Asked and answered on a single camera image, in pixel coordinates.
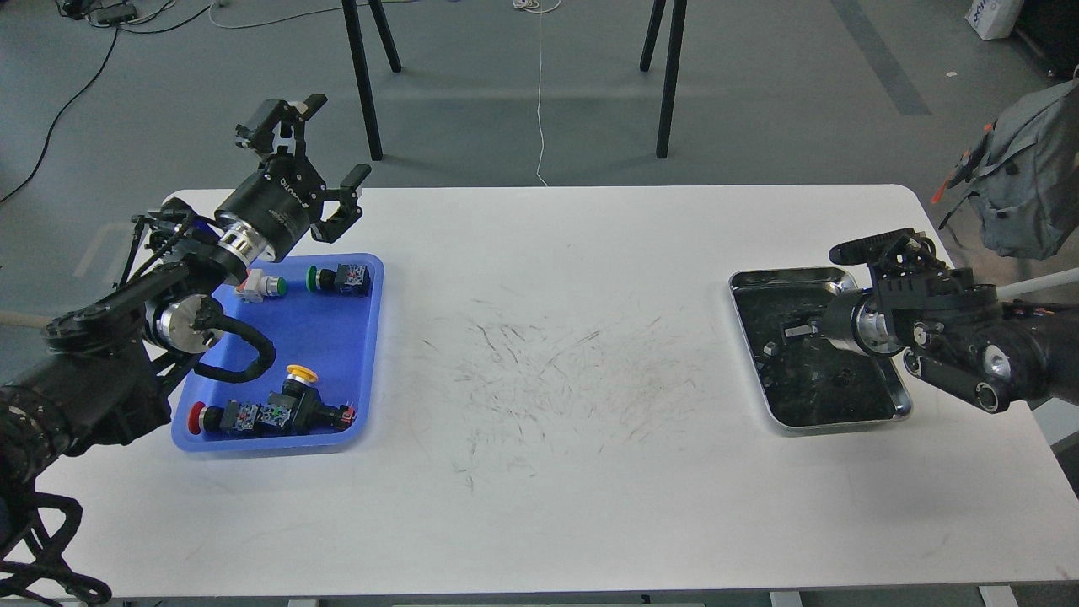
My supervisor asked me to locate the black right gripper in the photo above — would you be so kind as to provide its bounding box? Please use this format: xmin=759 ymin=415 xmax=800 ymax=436
xmin=780 ymin=291 xmax=879 ymax=357

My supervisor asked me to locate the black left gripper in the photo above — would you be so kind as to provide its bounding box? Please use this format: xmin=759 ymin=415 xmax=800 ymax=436
xmin=215 ymin=94 xmax=373 ymax=262

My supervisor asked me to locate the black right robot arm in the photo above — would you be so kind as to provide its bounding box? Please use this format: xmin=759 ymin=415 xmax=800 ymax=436
xmin=786 ymin=229 xmax=1078 ymax=414

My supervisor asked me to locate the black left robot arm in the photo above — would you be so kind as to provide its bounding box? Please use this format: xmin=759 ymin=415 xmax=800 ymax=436
xmin=1 ymin=94 xmax=371 ymax=604

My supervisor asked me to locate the silver metal tray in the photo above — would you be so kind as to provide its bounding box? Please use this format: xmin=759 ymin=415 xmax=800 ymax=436
xmin=728 ymin=266 xmax=913 ymax=434

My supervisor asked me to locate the black table leg left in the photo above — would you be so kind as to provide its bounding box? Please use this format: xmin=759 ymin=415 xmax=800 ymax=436
xmin=341 ymin=1 xmax=402 ymax=161

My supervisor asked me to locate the black table leg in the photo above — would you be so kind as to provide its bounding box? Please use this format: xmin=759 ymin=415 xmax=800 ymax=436
xmin=341 ymin=1 xmax=402 ymax=161
xmin=637 ymin=1 xmax=689 ymax=160

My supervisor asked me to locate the orange white push button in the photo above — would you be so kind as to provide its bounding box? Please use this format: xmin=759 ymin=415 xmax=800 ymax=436
xmin=233 ymin=268 xmax=288 ymax=304

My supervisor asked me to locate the blue plastic tray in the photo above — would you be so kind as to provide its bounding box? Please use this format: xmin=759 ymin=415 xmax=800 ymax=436
xmin=170 ymin=253 xmax=384 ymax=453

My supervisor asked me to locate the black power strip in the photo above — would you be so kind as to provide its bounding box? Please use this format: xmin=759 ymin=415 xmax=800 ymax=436
xmin=86 ymin=3 xmax=139 ymax=28

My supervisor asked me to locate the grey backpack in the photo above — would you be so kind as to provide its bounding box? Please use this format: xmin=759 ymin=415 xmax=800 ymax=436
xmin=931 ymin=80 xmax=1078 ymax=259

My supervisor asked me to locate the black table leg right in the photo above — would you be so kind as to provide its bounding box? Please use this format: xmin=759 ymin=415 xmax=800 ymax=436
xmin=637 ymin=1 xmax=689 ymax=160

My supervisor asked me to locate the white bag corner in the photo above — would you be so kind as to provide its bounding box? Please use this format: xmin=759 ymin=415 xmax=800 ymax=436
xmin=964 ymin=0 xmax=1025 ymax=41

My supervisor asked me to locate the green push button switch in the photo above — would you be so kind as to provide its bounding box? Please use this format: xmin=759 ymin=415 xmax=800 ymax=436
xmin=304 ymin=264 xmax=373 ymax=296

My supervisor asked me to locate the black floor cable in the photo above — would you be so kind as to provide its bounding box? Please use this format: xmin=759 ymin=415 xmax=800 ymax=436
xmin=0 ymin=0 xmax=211 ymax=205

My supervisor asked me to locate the yellow push button switch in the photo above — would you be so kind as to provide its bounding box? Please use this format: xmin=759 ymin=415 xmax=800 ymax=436
xmin=262 ymin=364 xmax=356 ymax=434

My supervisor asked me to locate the white hanging cord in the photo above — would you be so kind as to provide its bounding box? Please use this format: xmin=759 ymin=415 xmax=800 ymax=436
xmin=513 ymin=0 xmax=562 ymax=187

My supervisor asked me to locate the red push button switch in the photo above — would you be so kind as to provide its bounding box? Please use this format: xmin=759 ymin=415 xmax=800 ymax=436
xmin=185 ymin=400 xmax=261 ymax=438

